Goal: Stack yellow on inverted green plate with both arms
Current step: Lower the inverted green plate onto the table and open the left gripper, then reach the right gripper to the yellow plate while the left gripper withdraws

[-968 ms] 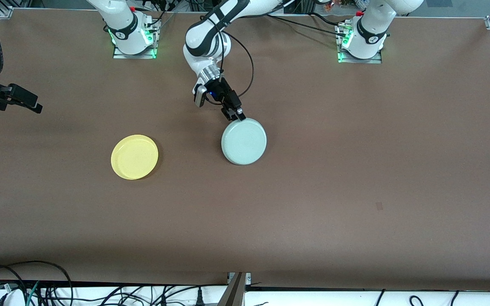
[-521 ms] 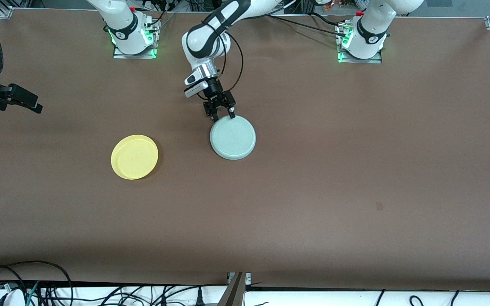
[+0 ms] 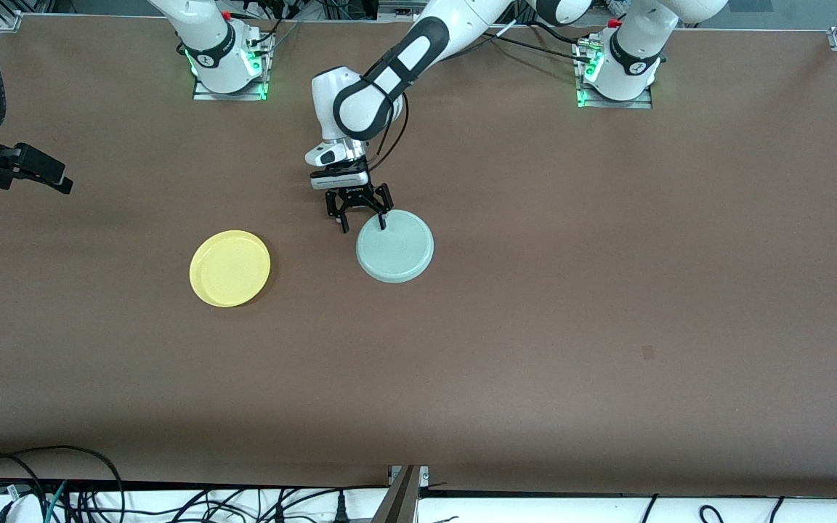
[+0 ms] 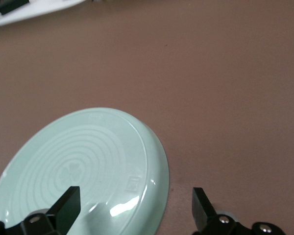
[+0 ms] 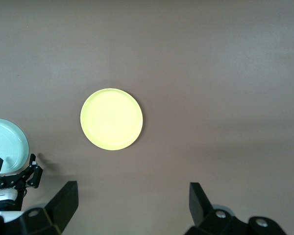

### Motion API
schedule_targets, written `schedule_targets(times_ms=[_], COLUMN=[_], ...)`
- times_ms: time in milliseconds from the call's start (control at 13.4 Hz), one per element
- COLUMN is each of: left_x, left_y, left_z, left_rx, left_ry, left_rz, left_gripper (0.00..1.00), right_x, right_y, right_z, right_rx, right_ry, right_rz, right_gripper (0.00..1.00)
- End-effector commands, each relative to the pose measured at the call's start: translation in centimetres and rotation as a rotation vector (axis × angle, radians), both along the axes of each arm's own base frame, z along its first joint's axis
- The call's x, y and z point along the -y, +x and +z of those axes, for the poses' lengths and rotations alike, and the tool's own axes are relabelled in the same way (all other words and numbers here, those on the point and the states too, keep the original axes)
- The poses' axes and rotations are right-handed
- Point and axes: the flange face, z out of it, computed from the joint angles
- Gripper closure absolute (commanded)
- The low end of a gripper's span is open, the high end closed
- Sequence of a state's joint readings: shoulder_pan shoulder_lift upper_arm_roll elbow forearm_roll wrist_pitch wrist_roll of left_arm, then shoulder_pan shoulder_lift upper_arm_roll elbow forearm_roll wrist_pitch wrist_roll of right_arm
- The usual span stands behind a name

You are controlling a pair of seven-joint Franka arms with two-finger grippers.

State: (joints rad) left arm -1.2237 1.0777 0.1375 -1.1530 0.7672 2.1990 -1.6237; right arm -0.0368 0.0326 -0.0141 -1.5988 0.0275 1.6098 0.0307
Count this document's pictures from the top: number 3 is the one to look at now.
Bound pale green round plate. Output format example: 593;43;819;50
355;209;435;284

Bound yellow round plate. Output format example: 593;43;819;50
189;230;272;308

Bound grey power strip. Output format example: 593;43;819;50
377;0;423;21

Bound brown table cover sheet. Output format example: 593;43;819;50
0;15;837;499

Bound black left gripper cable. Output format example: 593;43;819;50
365;71;411;172

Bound long black base cable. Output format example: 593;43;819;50
490;32;594;63

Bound short black base cable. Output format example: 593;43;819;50
527;20;591;44

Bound black looped cable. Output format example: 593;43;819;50
0;445;126;523

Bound metal table bracket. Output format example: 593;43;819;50
371;465;431;523

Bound teal cable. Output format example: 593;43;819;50
44;479;69;523

